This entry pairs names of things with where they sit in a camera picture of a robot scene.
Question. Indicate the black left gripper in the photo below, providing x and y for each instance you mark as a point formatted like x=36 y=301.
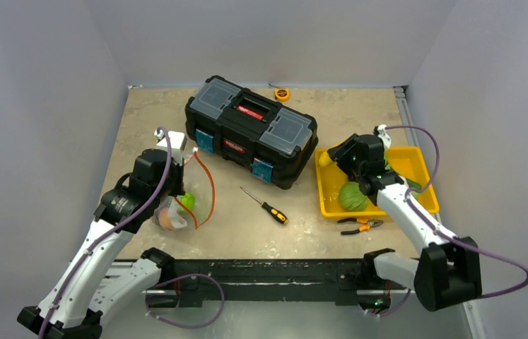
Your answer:
x=179 y=170

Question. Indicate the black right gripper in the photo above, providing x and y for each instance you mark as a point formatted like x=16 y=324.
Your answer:
x=345 y=152

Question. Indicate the yellow corn cob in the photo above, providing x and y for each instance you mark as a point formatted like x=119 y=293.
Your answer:
x=325 y=160

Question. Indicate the red pink peach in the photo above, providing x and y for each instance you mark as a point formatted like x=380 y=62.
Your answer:
x=169 y=219

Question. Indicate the clear orange zip top bag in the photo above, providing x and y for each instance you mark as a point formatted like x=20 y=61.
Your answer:
x=195 y=207

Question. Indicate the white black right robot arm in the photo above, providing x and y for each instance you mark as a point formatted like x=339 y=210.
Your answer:
x=447 y=271

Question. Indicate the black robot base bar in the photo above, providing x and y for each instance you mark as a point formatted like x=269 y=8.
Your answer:
x=341 y=281

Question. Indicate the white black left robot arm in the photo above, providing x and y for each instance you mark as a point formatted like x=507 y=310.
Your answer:
x=77 y=307

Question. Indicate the green round cabbage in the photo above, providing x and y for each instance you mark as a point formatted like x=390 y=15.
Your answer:
x=350 y=197

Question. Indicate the yellow plastic tray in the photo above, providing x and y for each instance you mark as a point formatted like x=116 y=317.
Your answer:
x=407 y=161

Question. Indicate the green cucumber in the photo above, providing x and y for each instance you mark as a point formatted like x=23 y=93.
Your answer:
x=414 y=186

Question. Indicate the orange black pliers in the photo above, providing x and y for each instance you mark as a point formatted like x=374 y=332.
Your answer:
x=364 y=225

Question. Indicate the black plastic toolbox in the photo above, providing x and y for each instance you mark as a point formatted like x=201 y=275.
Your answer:
x=273 y=141

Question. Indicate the black yellow screwdriver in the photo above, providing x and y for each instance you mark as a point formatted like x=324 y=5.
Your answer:
x=275 y=213

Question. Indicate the yellow tape measure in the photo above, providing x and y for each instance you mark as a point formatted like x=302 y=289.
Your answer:
x=281 y=94

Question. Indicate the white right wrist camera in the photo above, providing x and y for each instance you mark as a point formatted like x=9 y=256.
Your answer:
x=381 y=132

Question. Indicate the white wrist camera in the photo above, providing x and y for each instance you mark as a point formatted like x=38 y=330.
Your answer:
x=381 y=132
x=178 y=141

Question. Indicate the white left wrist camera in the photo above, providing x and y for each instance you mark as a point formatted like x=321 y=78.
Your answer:
x=178 y=141

